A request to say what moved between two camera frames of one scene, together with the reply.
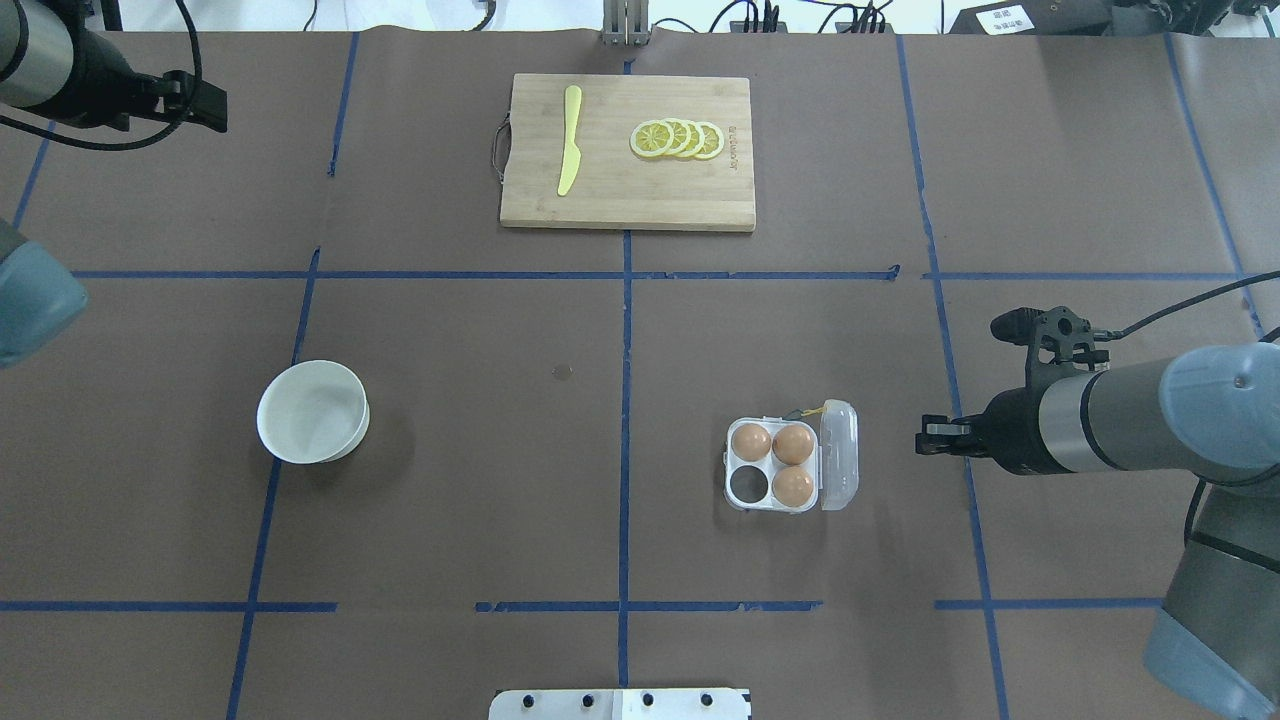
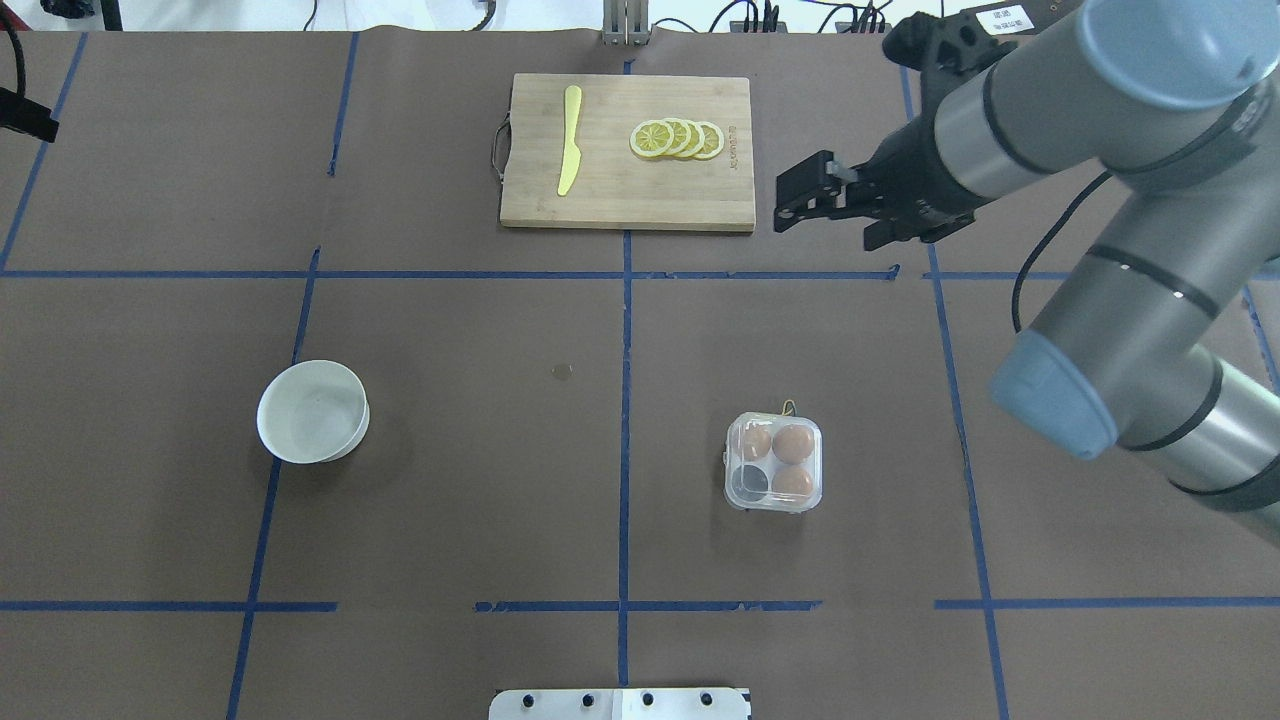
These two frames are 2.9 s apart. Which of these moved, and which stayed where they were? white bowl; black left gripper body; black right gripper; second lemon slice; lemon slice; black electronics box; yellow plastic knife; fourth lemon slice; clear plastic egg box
Moved: clear plastic egg box; black left gripper body; black right gripper
Stayed: yellow plastic knife; white bowl; black electronics box; second lemon slice; lemon slice; fourth lemon slice
